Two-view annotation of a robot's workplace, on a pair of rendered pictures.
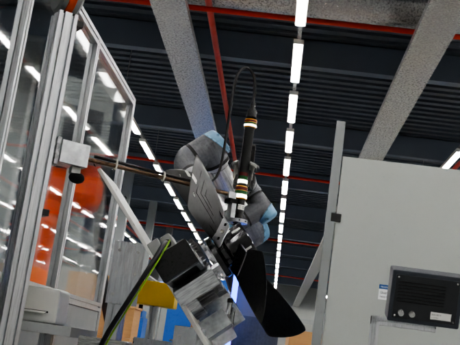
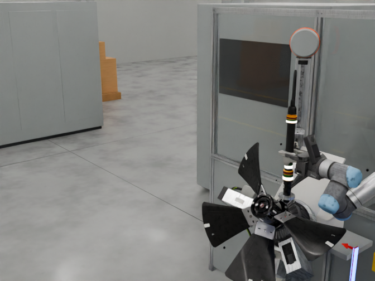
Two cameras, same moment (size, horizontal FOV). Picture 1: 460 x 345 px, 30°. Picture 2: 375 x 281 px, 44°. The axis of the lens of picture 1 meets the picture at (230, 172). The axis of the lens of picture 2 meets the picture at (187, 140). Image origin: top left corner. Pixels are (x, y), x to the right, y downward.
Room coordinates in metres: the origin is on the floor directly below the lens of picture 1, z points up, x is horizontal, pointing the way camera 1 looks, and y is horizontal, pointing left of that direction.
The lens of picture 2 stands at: (3.95, -1.66, 2.12)
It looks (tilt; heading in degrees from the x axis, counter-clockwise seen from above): 17 degrees down; 136
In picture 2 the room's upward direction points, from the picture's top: straight up
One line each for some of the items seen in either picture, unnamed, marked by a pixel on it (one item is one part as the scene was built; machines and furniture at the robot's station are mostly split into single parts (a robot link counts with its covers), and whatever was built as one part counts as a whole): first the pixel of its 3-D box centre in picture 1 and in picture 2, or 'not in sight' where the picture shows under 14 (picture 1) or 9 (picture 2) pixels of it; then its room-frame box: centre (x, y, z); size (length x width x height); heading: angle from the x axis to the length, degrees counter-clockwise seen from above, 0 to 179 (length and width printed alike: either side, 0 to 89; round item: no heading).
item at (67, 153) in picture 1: (69, 154); (297, 137); (2.58, 0.50, 1.37); 0.10 x 0.07 x 0.08; 120
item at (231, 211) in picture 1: (236, 208); (287, 185); (2.89, -0.04, 1.33); 0.09 x 0.07 x 0.10; 120
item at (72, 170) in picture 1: (77, 175); not in sight; (2.60, 0.47, 1.31); 0.05 x 0.04 x 0.05; 120
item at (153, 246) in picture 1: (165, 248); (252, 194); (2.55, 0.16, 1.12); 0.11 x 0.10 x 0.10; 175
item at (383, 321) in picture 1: (402, 324); not in sight; (3.20, -0.71, 1.04); 0.24 x 0.03 x 0.03; 85
